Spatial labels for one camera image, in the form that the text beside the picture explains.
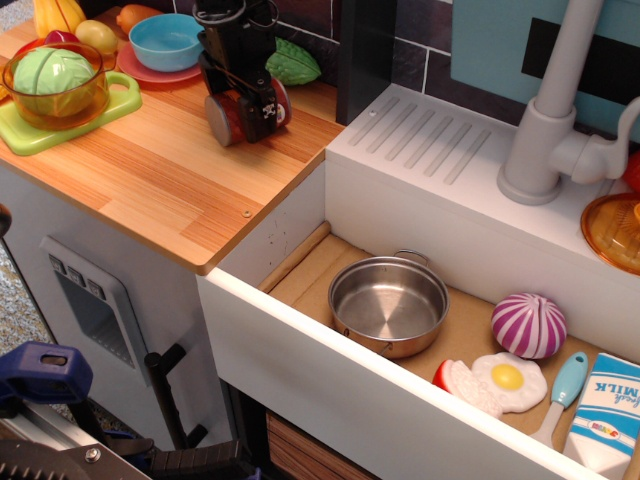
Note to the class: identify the green toy cutting board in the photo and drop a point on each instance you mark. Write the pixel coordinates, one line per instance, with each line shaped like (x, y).
(24, 139)

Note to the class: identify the green toy cabbage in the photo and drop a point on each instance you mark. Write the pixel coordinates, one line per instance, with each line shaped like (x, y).
(54, 82)

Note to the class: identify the blue toy bowl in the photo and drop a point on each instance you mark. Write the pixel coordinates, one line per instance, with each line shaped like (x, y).
(167, 42)

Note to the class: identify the orange transparent toy pot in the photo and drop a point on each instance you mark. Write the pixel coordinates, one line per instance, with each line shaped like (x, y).
(43, 122)

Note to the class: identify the toy milk carton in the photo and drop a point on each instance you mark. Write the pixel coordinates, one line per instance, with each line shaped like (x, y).
(605, 427)

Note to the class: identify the black oven door handle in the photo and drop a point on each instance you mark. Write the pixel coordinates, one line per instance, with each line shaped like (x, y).
(158, 366)

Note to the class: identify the red toy vegetable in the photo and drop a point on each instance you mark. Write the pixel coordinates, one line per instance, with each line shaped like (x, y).
(55, 39)

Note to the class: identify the yellow toy potato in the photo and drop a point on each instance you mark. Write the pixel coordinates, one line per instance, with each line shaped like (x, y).
(97, 35)

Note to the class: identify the stainless steel pot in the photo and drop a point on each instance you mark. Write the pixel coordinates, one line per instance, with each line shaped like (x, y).
(393, 305)

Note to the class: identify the green toy bitter gourd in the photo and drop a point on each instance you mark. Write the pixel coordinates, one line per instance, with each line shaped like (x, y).
(292, 65)

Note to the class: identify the orange transparent pot lid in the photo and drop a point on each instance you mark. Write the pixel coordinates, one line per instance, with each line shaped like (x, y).
(610, 226)

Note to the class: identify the grey toy oven panel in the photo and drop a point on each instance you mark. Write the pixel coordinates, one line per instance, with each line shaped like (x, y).
(100, 304)

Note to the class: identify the pink toy plate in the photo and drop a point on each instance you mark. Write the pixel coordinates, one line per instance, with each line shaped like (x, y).
(128, 63)

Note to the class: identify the toy fried egg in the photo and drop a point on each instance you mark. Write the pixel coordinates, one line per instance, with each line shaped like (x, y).
(517, 384)

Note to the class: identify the red white toy tomato slice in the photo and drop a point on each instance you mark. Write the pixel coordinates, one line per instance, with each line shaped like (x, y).
(457, 379)

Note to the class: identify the orange toy fruit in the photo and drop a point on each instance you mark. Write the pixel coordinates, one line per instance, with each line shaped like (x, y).
(132, 14)

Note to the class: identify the white toy sink basin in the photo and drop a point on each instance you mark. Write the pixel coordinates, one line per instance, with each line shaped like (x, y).
(412, 172)

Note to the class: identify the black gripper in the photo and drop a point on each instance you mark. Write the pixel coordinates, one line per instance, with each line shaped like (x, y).
(238, 38)

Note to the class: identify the black metal camera mount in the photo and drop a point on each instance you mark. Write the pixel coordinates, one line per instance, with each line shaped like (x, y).
(37, 443)

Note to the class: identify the orange toy bean can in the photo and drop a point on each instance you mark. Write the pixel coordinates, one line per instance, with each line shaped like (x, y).
(223, 111)

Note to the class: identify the blue clamp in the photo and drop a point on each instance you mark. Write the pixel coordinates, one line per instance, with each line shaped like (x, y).
(45, 373)

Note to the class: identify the purple striped toy onion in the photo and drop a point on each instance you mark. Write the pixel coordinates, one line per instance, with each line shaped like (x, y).
(529, 326)

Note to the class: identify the blue white toy spatula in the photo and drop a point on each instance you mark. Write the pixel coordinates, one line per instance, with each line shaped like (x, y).
(567, 386)

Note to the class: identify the grey toy faucet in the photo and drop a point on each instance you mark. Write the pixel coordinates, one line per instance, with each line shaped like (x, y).
(546, 146)

